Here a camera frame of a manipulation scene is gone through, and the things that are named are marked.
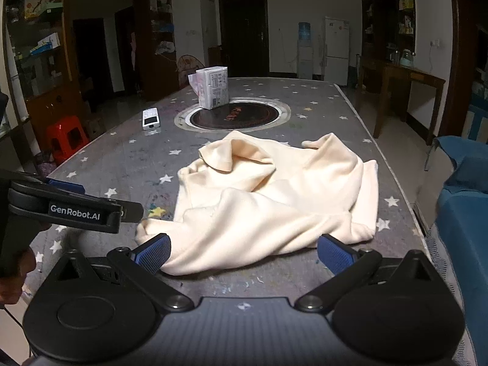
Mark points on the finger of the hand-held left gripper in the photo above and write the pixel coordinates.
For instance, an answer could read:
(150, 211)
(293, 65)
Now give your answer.
(133, 210)
(66, 186)

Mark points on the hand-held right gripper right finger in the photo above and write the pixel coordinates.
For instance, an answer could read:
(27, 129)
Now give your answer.
(335, 253)

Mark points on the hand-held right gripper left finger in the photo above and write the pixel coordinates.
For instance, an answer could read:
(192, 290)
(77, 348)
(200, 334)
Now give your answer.
(154, 253)

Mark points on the cream sweatshirt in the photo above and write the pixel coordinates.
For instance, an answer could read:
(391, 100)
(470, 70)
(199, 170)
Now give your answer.
(267, 206)

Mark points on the person's left hand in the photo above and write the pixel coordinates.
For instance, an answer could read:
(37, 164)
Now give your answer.
(15, 286)

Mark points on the purple bag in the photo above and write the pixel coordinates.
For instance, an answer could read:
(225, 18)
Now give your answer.
(45, 166)

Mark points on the red plastic stool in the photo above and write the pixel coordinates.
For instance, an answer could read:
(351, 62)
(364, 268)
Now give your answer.
(64, 129)

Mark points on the white remote control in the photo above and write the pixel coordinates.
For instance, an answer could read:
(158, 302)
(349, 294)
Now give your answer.
(151, 119)

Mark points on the wooden glass display cabinet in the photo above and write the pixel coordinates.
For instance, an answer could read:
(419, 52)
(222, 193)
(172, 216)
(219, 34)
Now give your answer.
(38, 95)

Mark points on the grey star-print tablecloth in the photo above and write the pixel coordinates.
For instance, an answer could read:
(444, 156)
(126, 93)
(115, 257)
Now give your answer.
(343, 133)

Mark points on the blue sofa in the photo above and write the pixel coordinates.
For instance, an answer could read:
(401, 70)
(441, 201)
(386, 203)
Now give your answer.
(465, 244)

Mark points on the round black induction cooktop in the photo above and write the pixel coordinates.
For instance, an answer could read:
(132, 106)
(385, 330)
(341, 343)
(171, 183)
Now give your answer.
(236, 116)

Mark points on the dark wooden shelf unit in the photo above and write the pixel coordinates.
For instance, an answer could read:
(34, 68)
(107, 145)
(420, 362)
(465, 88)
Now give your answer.
(160, 68)

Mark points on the white tissue pack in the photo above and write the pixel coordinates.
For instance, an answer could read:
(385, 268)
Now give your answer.
(211, 87)

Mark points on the round pink fan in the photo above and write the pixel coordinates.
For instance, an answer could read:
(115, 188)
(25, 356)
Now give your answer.
(188, 64)

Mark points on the dark blue cushion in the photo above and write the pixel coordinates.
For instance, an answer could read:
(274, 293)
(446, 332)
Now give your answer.
(461, 156)

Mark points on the blue printed cushion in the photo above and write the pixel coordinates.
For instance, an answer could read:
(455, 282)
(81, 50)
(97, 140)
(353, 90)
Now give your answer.
(478, 122)

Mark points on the wooden side table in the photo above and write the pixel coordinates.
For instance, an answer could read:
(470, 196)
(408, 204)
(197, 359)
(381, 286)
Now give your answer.
(411, 74)

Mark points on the white water dispenser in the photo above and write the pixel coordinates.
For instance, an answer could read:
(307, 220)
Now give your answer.
(305, 61)

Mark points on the white refrigerator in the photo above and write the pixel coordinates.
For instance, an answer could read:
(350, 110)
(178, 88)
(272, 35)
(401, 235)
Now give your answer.
(336, 49)

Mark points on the light green kettle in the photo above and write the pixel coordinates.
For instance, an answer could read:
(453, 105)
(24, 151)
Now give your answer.
(406, 58)

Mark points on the dark wooden door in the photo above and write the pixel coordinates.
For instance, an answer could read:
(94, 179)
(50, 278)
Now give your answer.
(244, 34)

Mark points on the blue water bottle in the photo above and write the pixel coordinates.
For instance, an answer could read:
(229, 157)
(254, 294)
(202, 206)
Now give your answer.
(305, 32)

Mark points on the dark wooden bookcase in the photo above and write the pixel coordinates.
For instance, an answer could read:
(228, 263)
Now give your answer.
(385, 15)

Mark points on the dark wooden doorway frame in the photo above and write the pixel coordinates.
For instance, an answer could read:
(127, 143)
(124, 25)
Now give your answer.
(457, 64)

